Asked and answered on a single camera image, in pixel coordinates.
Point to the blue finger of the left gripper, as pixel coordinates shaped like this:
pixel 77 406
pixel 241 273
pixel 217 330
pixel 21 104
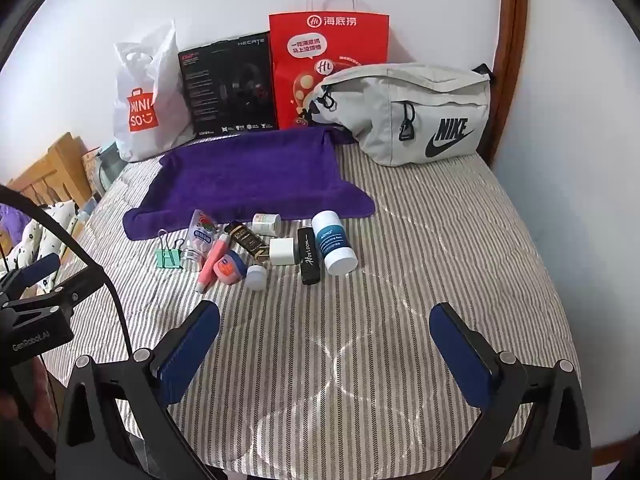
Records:
pixel 38 271

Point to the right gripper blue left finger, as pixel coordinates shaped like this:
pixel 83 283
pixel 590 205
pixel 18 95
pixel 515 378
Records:
pixel 181 352

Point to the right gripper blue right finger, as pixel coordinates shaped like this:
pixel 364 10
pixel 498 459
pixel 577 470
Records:
pixel 467 354

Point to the green binder clip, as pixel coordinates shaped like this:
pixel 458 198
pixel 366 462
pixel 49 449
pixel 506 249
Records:
pixel 168 255

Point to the blue lid vaseline jar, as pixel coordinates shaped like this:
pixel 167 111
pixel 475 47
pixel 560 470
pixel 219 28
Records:
pixel 230 268

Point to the small white USB light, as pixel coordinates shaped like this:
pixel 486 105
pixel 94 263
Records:
pixel 256 277

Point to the pink lip balm tube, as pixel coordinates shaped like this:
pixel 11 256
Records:
pixel 217 251

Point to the clear mint candy bottle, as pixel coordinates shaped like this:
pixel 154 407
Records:
pixel 200 238

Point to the black gold cosmetic tube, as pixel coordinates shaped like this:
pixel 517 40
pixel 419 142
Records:
pixel 248 240

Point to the white USB wall charger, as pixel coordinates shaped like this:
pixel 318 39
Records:
pixel 282 251

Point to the white blue balm stick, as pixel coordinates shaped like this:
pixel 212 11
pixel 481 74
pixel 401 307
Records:
pixel 333 244

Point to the small white pill bottle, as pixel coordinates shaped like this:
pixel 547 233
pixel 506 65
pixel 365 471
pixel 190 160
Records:
pixel 267 224

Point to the black Horizon case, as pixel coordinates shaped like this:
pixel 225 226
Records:
pixel 308 256

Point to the wooden bedside furniture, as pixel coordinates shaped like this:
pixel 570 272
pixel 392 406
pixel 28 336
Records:
pixel 58 176

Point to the striped mattress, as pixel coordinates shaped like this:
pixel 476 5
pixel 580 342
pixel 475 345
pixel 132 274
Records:
pixel 342 379

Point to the teal kettle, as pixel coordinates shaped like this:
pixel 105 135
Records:
pixel 109 166

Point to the white Miniso shopping bag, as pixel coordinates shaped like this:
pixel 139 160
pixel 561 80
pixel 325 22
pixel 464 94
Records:
pixel 150 115

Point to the purple towel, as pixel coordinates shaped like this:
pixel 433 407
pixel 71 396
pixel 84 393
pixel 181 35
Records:
pixel 293 173

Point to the grey Nike waist bag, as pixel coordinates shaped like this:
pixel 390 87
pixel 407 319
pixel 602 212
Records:
pixel 405 113

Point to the black headset box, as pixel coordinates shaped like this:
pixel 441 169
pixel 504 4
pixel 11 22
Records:
pixel 228 86

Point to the red paper shopping bag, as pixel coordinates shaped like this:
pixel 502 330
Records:
pixel 307 46

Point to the wooden door frame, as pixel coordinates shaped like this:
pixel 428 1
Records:
pixel 507 65

